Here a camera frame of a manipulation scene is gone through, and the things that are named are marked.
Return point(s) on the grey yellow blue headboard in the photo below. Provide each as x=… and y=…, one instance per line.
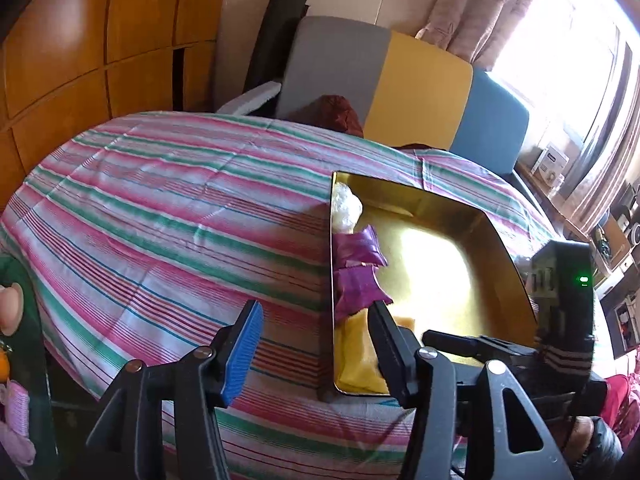
x=404, y=91

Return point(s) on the orange fruit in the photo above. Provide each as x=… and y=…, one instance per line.
x=5, y=366

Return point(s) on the yellow sponge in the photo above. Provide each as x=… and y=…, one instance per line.
x=355, y=360

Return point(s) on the pink heart object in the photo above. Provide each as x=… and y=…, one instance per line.
x=11, y=308

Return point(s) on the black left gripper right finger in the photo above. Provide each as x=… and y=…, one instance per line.
x=508, y=439

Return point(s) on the white box on shelf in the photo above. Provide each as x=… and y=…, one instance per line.
x=550, y=165

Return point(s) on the pink hair roller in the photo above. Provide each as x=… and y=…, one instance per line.
x=17, y=408

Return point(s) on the pink curtain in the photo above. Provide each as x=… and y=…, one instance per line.
x=474, y=30

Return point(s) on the gold tin box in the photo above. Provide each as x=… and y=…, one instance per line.
x=447, y=267

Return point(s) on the green glass side table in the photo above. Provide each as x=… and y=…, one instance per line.
x=29, y=369

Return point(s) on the person's right hand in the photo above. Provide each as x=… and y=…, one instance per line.
x=590, y=447

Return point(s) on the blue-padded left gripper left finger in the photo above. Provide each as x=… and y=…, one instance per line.
x=126, y=442

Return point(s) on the wooden side shelf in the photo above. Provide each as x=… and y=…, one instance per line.
x=613, y=254

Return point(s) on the striped bed sheet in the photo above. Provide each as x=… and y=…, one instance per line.
x=144, y=235

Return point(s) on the purple foil packet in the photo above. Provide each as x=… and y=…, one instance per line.
x=361, y=247
x=357, y=289

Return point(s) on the black rolled mat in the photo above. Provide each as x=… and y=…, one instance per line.
x=274, y=41

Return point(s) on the white plastic bag bundle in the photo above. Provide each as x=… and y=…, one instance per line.
x=346, y=209

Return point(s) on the wooden wardrobe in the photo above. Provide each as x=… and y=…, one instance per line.
x=69, y=65

